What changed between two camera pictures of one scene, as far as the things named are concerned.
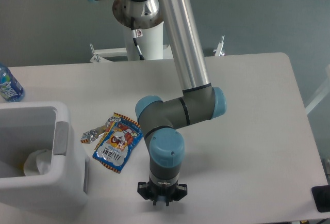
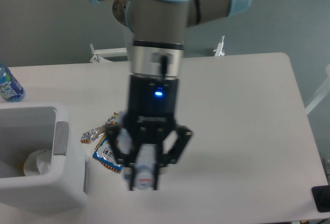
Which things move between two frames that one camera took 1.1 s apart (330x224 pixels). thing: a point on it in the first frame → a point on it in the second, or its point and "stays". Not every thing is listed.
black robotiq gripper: [168, 188] → [152, 105]
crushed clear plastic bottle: [161, 201] → [144, 173]
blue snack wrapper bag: [118, 142] stays
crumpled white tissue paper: [38, 162] stays
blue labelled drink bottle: [10, 89] stays
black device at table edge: [321, 196] stays
